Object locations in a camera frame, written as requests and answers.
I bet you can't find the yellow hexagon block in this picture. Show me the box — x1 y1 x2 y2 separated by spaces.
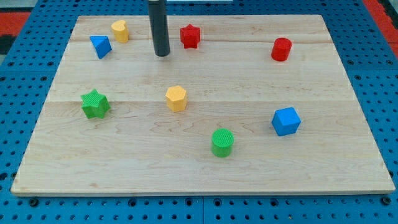
165 85 187 112

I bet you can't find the green cylinder block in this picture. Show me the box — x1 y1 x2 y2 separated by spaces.
211 128 234 157

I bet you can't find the light wooden board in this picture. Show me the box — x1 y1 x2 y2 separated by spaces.
11 15 395 197

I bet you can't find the red star block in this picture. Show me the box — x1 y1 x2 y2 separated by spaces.
180 24 201 49

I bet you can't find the blue cube block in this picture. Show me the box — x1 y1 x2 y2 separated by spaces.
271 107 302 136

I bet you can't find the red cylinder block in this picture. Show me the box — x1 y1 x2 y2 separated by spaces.
271 37 292 62

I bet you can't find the green star block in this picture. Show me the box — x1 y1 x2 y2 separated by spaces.
80 89 111 119

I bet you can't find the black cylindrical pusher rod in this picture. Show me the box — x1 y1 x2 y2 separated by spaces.
147 0 170 57

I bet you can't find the yellow heart block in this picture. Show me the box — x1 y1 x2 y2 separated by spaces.
111 20 129 43

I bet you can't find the blue triangular prism block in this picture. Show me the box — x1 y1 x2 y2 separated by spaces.
90 35 112 59

